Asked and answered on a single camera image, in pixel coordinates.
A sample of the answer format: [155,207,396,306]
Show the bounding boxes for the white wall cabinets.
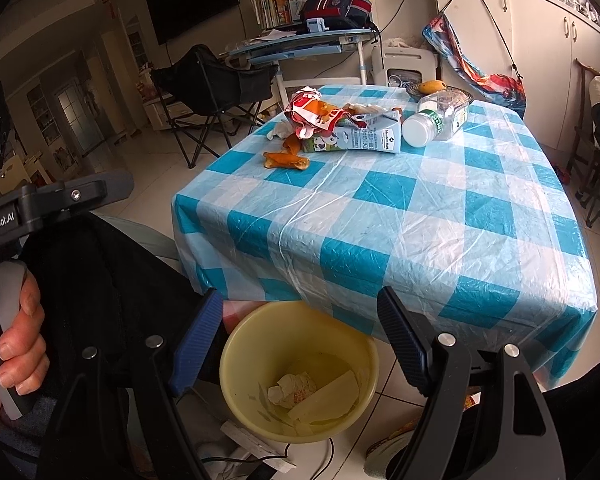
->
[426,0,600,147]

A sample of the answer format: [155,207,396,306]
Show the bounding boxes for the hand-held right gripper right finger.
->
[376,285,568,480]

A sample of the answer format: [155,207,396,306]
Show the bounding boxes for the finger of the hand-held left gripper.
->
[21,169,136,234]

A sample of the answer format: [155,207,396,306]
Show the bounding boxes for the crumpled printed paper ball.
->
[267,371,319,409]

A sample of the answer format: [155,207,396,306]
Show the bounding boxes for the navy and red backpack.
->
[299,0,376,31]

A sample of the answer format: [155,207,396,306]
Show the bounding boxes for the black flat television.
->
[145,0,241,46]

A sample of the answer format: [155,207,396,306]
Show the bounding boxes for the white plastic stool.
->
[372,42,439,87]

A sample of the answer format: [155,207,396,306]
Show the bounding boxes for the red snack wrapper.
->
[286,87,352,139]

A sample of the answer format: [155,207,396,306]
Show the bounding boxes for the blue white milk carton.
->
[300,110,404,154]

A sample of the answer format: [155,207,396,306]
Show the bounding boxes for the row of books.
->
[251,0,306,29]

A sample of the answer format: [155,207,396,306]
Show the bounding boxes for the black folding camp chair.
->
[150,44,281,169]

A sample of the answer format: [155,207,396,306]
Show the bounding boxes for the brown wooden chair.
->
[566,57,600,173]

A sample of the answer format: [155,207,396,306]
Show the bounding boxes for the clear bottle with white cap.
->
[401,91,471,147]

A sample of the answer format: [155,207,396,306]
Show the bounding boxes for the person's left hand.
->
[0,271,50,396]

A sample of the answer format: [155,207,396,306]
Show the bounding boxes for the yellow plastic waste bin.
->
[219,301,381,445]

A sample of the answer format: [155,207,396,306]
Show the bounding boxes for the blue checkered tablecloth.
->
[171,84,598,391]

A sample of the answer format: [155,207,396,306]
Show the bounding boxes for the pale grey chair seat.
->
[92,214,182,262]

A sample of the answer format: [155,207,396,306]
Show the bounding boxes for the person's left leg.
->
[19,214,223,480]

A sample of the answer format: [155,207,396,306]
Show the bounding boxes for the blue study desk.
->
[225,26,381,106]

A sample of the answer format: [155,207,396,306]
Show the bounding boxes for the white power strip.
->
[220,420,299,472]

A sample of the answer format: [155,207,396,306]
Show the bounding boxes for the floral slipper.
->
[364,422,422,480]

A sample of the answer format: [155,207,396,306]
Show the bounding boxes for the black bag strap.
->
[437,0,526,82]

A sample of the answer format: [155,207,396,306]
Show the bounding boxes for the white low cabinet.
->
[142,97,197,132]

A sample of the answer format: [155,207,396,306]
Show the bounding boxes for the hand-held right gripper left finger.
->
[45,287,226,480]

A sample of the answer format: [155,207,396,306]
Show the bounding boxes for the colourful printed bag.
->
[422,12,527,121]

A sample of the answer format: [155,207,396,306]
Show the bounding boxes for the pale plastic sheet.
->
[287,370,361,424]

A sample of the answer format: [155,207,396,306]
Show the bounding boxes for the dark glass fruit bowl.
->
[406,82,474,107]

